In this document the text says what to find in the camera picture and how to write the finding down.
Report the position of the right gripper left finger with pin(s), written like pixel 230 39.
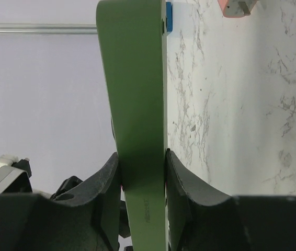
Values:
pixel 31 221

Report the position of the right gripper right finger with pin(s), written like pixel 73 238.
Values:
pixel 204 218

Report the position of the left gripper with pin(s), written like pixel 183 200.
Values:
pixel 67 191

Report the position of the green power strip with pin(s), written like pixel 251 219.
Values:
pixel 133 42

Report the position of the blue cube socket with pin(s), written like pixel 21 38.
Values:
pixel 169 17

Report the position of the pink plug adapter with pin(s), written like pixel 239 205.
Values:
pixel 236 8

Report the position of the left aluminium frame post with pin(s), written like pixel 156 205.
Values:
pixel 47 29

